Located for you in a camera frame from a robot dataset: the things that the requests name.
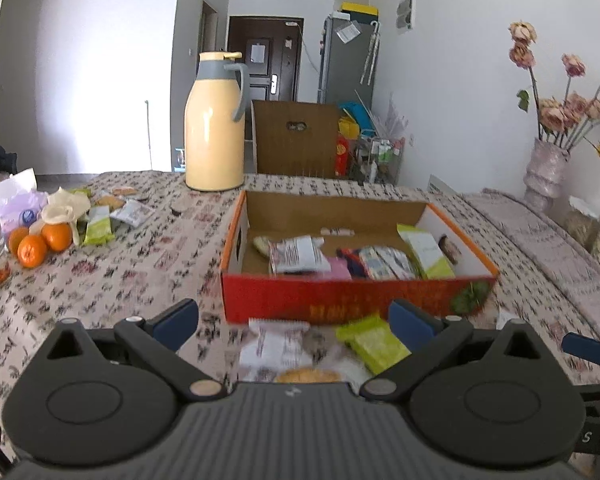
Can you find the dried pink roses bouquet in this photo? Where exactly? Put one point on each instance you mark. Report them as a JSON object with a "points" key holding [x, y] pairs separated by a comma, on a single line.
{"points": [[566, 120]]}

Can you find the yellow thermos jug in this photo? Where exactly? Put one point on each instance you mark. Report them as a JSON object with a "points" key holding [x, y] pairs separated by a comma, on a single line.
{"points": [[214, 123]]}

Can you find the clear storage jar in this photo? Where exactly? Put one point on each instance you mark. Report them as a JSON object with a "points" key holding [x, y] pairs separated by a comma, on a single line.
{"points": [[582, 222]]}

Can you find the dark brown entrance door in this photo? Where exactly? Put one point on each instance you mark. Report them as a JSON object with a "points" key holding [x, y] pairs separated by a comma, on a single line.
{"points": [[271, 49]]}

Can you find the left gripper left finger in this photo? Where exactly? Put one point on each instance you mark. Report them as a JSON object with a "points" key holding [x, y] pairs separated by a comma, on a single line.
{"points": [[153, 346]]}

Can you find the pink snack packet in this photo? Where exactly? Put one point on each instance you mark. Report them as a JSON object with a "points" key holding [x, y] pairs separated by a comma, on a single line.
{"points": [[338, 270]]}

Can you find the orange mandarin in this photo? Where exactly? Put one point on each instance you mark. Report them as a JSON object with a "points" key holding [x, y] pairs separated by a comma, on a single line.
{"points": [[32, 251], [58, 237]]}

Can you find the grey refrigerator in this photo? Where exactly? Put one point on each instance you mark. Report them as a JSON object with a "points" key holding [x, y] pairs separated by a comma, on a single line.
{"points": [[348, 58]]}

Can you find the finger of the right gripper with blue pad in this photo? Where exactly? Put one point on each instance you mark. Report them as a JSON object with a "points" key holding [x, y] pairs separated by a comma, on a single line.
{"points": [[582, 347]]}

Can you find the pink ribbed flower vase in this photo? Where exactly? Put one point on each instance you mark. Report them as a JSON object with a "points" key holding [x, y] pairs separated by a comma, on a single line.
{"points": [[544, 175]]}

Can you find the large white red snack bag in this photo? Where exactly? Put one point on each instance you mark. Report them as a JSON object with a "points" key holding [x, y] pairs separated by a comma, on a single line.
{"points": [[298, 255]]}

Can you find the white biscuit packet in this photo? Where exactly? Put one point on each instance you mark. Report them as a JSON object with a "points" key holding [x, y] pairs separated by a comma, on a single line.
{"points": [[276, 347]]}

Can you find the dark blue orange snack bag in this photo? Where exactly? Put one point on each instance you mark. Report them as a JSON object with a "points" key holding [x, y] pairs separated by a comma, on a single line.
{"points": [[363, 262]]}

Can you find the red orange cardboard box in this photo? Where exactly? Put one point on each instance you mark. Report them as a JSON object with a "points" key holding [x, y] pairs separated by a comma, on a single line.
{"points": [[249, 290]]}

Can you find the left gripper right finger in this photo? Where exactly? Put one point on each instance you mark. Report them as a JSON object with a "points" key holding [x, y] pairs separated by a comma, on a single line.
{"points": [[432, 342]]}

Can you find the green snack packet on table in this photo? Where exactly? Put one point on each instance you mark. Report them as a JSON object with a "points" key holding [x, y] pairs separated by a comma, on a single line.
{"points": [[373, 342]]}

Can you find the long green white snack box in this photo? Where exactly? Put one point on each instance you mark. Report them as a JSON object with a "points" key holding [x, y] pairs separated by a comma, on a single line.
{"points": [[426, 253]]}

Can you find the orange mandarin back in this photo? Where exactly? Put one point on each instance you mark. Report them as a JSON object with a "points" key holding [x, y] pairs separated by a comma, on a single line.
{"points": [[58, 237]]}

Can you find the green packet near oranges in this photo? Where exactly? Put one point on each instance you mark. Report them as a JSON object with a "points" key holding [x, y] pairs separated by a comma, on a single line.
{"points": [[98, 227]]}

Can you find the yellow black box on fridge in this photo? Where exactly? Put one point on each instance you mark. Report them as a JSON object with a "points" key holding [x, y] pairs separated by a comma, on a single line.
{"points": [[358, 10]]}

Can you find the purple plastic bag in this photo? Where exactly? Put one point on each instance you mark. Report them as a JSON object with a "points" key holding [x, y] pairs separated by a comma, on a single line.
{"points": [[20, 200]]}

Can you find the grey folded blanket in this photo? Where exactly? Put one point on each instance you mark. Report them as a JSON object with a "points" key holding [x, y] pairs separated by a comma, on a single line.
{"points": [[563, 261]]}

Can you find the orange mandarin front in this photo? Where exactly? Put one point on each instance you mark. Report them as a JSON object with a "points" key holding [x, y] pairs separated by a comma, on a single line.
{"points": [[32, 251]]}

